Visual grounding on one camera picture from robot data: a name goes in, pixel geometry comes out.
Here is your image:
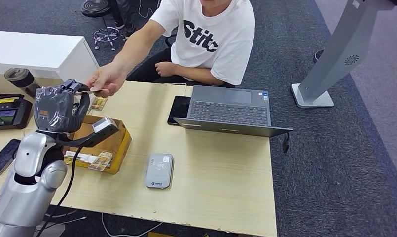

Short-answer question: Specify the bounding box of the person's right hand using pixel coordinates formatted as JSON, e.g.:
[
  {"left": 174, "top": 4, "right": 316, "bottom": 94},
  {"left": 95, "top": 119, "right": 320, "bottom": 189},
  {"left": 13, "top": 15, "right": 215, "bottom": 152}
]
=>
[{"left": 85, "top": 62, "right": 129, "bottom": 99}]

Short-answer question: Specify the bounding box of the white floor cable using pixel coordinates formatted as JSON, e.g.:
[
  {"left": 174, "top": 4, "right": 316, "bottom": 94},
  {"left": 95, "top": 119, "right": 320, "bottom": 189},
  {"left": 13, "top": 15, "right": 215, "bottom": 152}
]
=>
[{"left": 100, "top": 212, "right": 163, "bottom": 237}]

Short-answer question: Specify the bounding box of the black smartphone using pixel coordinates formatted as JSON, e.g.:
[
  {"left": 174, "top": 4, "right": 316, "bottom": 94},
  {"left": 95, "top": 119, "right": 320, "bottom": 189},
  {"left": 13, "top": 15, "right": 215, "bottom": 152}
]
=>
[
  {"left": 167, "top": 95, "right": 191, "bottom": 126},
  {"left": 0, "top": 138, "right": 22, "bottom": 177}
]

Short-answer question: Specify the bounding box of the black remote controller with screen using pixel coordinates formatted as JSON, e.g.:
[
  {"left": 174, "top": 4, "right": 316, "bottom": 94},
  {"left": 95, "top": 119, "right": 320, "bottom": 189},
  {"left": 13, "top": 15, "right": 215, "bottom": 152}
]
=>
[{"left": 0, "top": 93, "right": 33, "bottom": 132}]

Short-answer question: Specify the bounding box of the person's left hand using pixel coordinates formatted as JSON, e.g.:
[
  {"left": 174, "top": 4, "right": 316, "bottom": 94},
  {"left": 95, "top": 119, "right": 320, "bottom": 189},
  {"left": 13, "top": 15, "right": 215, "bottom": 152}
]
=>
[{"left": 154, "top": 61, "right": 178, "bottom": 78}]

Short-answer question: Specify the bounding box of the dark round object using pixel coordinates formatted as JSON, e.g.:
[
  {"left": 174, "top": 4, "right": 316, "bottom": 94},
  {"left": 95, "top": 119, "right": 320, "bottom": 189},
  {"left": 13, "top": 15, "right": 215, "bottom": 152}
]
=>
[{"left": 312, "top": 48, "right": 325, "bottom": 63}]

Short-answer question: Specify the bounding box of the grey kiosk stand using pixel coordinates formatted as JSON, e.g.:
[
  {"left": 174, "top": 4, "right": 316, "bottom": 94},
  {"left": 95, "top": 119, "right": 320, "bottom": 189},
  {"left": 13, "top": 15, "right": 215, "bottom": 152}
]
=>
[{"left": 290, "top": 0, "right": 397, "bottom": 109}]

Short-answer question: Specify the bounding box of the grey card reader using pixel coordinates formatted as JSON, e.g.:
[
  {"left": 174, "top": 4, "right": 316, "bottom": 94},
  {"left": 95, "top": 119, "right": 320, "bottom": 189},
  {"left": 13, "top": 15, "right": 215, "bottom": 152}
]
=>
[{"left": 144, "top": 153, "right": 175, "bottom": 190}]

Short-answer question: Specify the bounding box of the person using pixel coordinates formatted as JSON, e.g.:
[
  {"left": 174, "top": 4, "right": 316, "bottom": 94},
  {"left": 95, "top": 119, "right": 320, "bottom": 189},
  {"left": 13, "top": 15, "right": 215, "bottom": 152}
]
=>
[
  {"left": 108, "top": 0, "right": 137, "bottom": 37},
  {"left": 126, "top": 0, "right": 256, "bottom": 88}
]

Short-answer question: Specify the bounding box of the black stool with chrome base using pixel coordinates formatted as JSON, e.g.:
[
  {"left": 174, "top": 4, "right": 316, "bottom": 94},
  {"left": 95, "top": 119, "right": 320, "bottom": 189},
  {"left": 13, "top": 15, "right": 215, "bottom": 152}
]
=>
[{"left": 80, "top": 0, "right": 127, "bottom": 51}]

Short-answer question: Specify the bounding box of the white phone cable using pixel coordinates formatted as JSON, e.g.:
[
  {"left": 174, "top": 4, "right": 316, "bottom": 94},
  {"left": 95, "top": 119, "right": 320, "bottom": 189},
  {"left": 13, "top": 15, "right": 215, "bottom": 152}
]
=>
[{"left": 164, "top": 82, "right": 188, "bottom": 97}]

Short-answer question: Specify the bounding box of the black chair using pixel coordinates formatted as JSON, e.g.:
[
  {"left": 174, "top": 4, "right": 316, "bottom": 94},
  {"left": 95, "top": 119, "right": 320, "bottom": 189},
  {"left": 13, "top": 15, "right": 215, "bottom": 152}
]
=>
[{"left": 164, "top": 34, "right": 180, "bottom": 48}]

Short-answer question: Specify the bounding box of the white cabinet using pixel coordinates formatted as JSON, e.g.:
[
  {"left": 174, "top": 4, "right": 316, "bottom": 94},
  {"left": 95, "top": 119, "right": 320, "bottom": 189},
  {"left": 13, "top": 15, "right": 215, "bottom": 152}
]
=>
[{"left": 0, "top": 30, "right": 100, "bottom": 84}]

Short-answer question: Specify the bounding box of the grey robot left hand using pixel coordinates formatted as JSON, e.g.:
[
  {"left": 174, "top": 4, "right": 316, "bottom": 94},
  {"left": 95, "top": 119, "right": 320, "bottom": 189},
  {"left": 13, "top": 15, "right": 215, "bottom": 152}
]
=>
[{"left": 33, "top": 79, "right": 92, "bottom": 134}]

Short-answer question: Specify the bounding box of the cardboard box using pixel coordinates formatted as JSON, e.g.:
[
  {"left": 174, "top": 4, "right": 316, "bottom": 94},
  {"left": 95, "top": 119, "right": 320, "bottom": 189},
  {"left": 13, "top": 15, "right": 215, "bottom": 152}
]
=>
[{"left": 62, "top": 114, "right": 133, "bottom": 175}]

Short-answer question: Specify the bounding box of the dark lidded tumbler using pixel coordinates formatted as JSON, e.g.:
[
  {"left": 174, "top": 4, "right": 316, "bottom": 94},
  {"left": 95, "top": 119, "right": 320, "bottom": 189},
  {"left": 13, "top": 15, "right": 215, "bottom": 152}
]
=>
[{"left": 3, "top": 67, "right": 42, "bottom": 99}]

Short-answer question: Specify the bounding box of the grey laptop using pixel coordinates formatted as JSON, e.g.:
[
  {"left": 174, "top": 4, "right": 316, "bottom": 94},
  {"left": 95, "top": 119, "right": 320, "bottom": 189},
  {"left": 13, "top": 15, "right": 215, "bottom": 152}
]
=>
[{"left": 173, "top": 85, "right": 293, "bottom": 138}]

